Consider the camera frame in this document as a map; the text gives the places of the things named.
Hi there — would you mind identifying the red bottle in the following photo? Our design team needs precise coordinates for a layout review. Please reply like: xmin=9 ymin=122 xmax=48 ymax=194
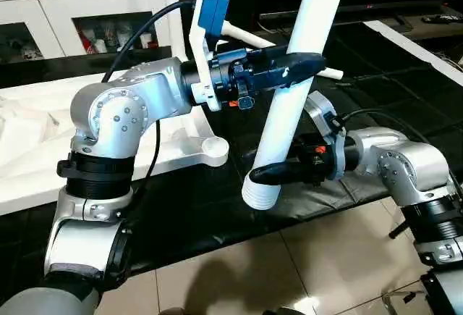
xmin=81 ymin=29 xmax=96 ymax=54

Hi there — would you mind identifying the black stand foot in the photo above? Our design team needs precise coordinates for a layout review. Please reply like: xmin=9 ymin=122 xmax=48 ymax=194
xmin=388 ymin=215 xmax=422 ymax=241

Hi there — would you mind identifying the black work mat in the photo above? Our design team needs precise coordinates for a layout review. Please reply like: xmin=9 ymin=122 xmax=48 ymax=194
xmin=0 ymin=22 xmax=463 ymax=287

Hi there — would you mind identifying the white glass door cabinet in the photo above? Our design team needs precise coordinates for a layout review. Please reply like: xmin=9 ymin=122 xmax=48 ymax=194
xmin=0 ymin=0 xmax=179 ymax=61

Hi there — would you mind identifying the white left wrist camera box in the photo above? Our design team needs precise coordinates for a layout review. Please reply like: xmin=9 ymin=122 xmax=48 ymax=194
xmin=189 ymin=0 xmax=233 ymax=112

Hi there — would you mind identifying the black remote control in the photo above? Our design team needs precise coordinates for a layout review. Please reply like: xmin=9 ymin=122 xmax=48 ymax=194
xmin=421 ymin=14 xmax=463 ymax=26

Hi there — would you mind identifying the white plastic table top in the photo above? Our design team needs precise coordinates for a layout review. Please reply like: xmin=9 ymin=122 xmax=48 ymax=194
xmin=0 ymin=75 xmax=231 ymax=218

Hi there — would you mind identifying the white bottle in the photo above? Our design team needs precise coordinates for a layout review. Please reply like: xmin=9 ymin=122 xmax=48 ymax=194
xmin=105 ymin=25 xmax=120 ymax=51

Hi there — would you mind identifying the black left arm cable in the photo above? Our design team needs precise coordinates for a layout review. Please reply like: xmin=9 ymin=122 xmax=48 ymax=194
xmin=100 ymin=0 xmax=197 ymax=203

